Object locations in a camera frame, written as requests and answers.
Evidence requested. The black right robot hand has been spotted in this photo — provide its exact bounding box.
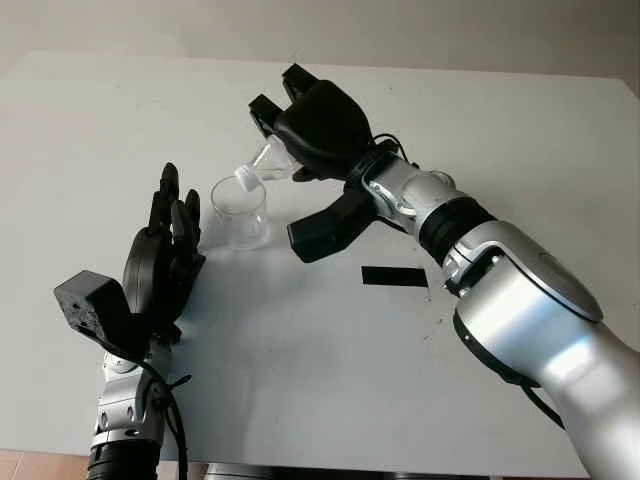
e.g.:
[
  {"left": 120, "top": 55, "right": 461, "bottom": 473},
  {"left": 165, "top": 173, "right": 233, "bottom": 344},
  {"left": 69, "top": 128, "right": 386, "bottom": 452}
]
[{"left": 248, "top": 63, "right": 374, "bottom": 184}]

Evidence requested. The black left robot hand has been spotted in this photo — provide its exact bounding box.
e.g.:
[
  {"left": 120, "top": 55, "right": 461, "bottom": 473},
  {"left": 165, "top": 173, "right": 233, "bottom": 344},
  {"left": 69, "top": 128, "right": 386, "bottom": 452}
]
[{"left": 121, "top": 162, "right": 208, "bottom": 347}]

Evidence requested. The clear water bottle red label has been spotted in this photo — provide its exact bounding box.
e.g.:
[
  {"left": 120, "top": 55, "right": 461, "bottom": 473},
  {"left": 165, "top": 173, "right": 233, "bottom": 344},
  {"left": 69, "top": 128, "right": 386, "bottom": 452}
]
[{"left": 233, "top": 139, "right": 296, "bottom": 194}]

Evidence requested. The clear glass cup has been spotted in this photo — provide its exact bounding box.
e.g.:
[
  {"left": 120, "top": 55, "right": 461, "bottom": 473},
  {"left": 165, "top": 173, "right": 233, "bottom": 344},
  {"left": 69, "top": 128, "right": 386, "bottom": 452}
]
[{"left": 209, "top": 174, "right": 272, "bottom": 252}]

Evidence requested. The black tape rectangle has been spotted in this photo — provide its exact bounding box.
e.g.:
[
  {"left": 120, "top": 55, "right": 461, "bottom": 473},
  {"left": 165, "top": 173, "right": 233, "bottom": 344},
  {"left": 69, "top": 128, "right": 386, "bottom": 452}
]
[{"left": 360, "top": 265, "right": 429, "bottom": 290}]

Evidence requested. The black robot torso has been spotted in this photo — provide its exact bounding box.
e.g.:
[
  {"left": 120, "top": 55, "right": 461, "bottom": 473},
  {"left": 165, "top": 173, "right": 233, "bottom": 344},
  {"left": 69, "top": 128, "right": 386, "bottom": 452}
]
[{"left": 202, "top": 464, "right": 504, "bottom": 480}]

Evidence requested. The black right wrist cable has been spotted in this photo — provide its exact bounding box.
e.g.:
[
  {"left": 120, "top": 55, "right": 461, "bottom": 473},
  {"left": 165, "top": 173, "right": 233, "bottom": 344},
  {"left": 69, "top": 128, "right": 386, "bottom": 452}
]
[{"left": 370, "top": 131, "right": 421, "bottom": 167}]

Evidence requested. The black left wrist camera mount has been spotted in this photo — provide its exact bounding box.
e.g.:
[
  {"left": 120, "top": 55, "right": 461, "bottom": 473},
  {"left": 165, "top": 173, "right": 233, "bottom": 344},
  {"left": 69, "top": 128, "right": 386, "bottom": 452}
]
[{"left": 53, "top": 269, "right": 154, "bottom": 362}]

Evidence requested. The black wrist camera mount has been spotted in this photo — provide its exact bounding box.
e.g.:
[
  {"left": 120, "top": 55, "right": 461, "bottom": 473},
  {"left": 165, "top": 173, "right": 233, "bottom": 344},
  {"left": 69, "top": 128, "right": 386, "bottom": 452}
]
[
  {"left": 286, "top": 182, "right": 382, "bottom": 264},
  {"left": 53, "top": 269, "right": 154, "bottom": 362}
]

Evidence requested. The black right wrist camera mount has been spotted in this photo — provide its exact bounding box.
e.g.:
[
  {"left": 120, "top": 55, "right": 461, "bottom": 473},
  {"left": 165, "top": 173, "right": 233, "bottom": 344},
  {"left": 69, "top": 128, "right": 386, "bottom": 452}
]
[{"left": 286, "top": 182, "right": 382, "bottom": 264}]

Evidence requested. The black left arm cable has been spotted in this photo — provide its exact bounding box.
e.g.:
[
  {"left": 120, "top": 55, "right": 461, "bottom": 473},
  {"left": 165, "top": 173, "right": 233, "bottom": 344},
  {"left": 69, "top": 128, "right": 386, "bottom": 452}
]
[{"left": 133, "top": 349, "right": 194, "bottom": 480}]

